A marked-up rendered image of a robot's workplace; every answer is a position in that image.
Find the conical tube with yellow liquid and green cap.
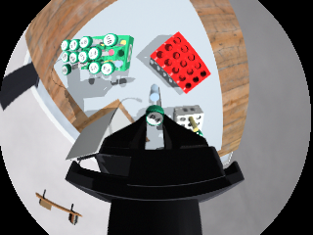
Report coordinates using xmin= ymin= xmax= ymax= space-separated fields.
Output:
xmin=188 ymin=117 xmax=202 ymax=136

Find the red test tube rack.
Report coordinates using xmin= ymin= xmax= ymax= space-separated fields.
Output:
xmin=151 ymin=31 xmax=211 ymax=94

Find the green test tube rack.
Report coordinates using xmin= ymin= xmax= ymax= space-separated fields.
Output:
xmin=81 ymin=35 xmax=134 ymax=71

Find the white tube rack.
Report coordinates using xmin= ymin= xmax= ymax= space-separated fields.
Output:
xmin=174 ymin=105 xmax=204 ymax=130

